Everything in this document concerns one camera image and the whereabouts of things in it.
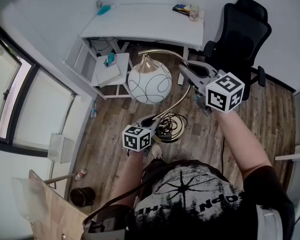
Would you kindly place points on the person's left forearm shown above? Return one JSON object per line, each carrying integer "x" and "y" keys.
{"x": 130, "y": 176}

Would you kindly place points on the black framed window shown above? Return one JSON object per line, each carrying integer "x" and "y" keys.
{"x": 20, "y": 99}

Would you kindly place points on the person's right forearm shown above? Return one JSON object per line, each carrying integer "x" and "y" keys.
{"x": 240, "y": 144}

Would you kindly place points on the clear water bottle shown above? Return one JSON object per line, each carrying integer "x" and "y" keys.
{"x": 93, "y": 110}

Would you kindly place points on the gold arc lamp white globe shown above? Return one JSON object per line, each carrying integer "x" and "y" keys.
{"x": 150, "y": 84}

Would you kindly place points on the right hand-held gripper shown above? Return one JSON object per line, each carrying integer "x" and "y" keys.
{"x": 225, "y": 91}

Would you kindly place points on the white furniture edge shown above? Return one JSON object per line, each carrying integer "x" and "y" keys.
{"x": 295, "y": 156}

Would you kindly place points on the small white red bottle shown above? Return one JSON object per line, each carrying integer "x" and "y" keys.
{"x": 80, "y": 175}

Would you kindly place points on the black printed t-shirt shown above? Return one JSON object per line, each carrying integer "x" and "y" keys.
{"x": 202, "y": 204}

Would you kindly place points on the small white side table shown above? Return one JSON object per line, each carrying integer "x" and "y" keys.
{"x": 115, "y": 81}

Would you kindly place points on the person's beige shoe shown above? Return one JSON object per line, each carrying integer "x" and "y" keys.
{"x": 156, "y": 152}

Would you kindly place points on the dark notebook stack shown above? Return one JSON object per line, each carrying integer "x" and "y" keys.
{"x": 181, "y": 8}

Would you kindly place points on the teal duster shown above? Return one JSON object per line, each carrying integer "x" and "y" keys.
{"x": 104, "y": 9}

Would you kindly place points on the white perforated box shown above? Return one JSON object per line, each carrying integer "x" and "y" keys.
{"x": 60, "y": 147}

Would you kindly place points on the wooden cabinet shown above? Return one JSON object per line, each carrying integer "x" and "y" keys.
{"x": 57, "y": 214}

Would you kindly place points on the white book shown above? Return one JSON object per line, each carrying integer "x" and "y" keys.
{"x": 108, "y": 74}

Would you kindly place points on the black office chair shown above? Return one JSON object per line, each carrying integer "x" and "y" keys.
{"x": 240, "y": 41}

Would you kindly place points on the white open shelf unit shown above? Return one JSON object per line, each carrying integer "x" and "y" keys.
{"x": 80, "y": 59}

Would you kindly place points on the small silver ball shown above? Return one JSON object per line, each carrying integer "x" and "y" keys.
{"x": 99, "y": 3}

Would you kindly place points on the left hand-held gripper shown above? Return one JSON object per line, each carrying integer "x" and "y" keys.
{"x": 136, "y": 139}

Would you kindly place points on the clear glass mug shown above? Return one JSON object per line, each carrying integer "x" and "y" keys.
{"x": 194, "y": 12}

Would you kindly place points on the black waste bin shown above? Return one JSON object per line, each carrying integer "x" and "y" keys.
{"x": 82, "y": 197}

